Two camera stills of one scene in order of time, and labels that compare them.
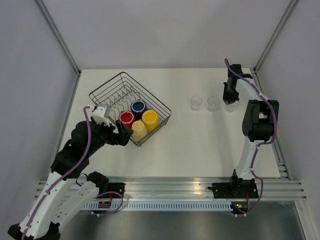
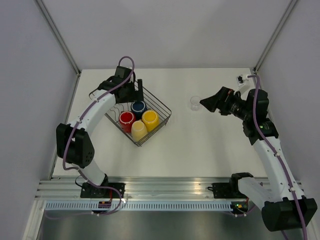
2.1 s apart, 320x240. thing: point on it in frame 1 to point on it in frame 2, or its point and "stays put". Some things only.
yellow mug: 151,119 stays put
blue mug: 138,106 stays put
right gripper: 227,98 to 222,99
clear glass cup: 195,102 stays put
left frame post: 57,33 stays put
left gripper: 122,138 to 136,95
